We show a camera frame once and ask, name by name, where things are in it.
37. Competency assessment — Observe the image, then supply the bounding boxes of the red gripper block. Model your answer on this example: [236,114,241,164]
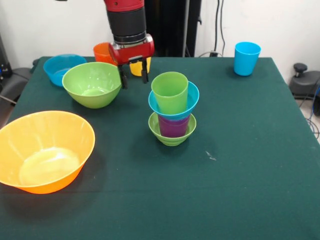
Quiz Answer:
[107,33,156,90]

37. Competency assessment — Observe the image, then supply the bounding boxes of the green cup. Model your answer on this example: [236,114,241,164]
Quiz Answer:
[150,71,189,115]

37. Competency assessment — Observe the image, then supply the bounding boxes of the large green bowl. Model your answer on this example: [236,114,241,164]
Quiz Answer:
[61,61,123,109]

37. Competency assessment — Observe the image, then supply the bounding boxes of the small cyan bowl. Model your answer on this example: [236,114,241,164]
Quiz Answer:
[148,81,201,120]

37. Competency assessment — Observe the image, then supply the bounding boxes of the purple cup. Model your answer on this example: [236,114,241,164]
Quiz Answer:
[157,114,191,138]

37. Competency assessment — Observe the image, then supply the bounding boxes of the small green bowl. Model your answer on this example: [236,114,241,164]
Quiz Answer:
[148,111,197,147]

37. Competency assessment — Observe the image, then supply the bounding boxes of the large blue bowl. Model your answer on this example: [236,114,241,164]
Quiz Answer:
[43,53,88,88]

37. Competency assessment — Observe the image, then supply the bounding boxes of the yellow cup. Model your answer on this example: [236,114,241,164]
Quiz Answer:
[129,56,152,77]

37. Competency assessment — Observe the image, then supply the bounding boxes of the red-orange cup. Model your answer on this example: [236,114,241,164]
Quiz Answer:
[93,42,118,66]

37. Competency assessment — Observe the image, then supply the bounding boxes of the blue cup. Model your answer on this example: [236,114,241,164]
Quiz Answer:
[234,41,262,77]

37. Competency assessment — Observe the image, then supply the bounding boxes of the dark green tablecloth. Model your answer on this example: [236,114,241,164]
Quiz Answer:
[0,56,320,240]

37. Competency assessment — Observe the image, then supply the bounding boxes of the large orange bowl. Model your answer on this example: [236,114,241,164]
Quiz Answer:
[0,110,96,195]

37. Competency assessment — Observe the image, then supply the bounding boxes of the grey floor base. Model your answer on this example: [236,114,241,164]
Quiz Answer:
[0,67,31,104]

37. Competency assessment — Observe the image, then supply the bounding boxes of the black equipment box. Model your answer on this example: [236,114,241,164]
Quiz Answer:
[0,34,13,78]

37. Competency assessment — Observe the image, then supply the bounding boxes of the grey base with black knob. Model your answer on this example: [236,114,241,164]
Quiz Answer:
[289,62,320,101]

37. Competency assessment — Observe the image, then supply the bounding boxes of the grey cable behind table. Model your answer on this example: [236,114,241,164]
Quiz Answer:
[198,50,224,58]

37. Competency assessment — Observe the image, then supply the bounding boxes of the black hanging cable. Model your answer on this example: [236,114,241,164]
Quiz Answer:
[215,0,226,52]

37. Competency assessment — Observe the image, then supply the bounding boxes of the blue cable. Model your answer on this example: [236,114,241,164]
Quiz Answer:
[311,84,320,141]

